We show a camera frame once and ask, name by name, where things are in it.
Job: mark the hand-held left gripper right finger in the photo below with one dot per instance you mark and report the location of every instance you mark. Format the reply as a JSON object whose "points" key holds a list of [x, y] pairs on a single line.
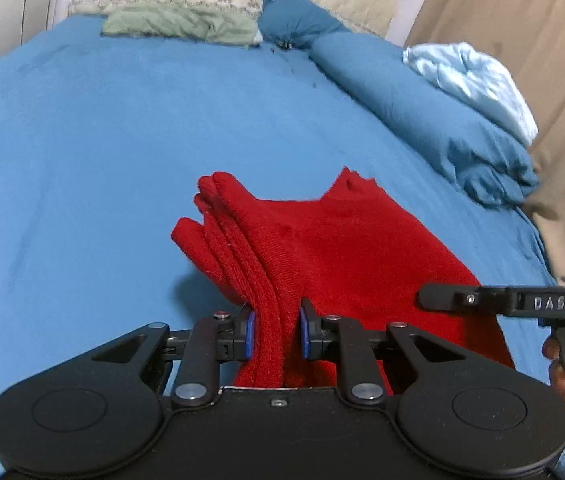
{"points": [[305, 335]]}

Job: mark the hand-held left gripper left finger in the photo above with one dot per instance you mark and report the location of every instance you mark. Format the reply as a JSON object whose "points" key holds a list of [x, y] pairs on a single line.
{"points": [[248, 335]]}

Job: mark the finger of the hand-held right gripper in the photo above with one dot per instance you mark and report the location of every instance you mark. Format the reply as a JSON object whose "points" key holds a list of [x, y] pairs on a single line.
{"points": [[462, 299]]}

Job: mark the red knit sweater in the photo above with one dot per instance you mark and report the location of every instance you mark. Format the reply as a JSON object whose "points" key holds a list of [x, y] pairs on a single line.
{"points": [[362, 265]]}

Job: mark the blue duvet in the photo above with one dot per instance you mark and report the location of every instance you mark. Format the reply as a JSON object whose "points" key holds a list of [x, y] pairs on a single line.
{"points": [[427, 120]]}

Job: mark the light blue blanket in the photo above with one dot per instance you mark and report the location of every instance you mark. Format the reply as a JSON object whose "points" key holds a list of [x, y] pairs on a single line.
{"points": [[482, 85]]}

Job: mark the bed with blue sheet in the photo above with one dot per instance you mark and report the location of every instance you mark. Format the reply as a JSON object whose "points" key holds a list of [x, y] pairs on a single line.
{"points": [[87, 170]]}

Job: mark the beige curtain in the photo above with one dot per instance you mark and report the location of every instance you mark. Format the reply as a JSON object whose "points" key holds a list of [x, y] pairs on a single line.
{"points": [[537, 20]]}

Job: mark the blue pillow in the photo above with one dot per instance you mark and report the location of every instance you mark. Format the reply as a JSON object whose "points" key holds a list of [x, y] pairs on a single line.
{"points": [[297, 17]]}

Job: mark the green pillow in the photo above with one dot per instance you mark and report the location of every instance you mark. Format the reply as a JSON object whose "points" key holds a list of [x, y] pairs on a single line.
{"points": [[177, 22]]}

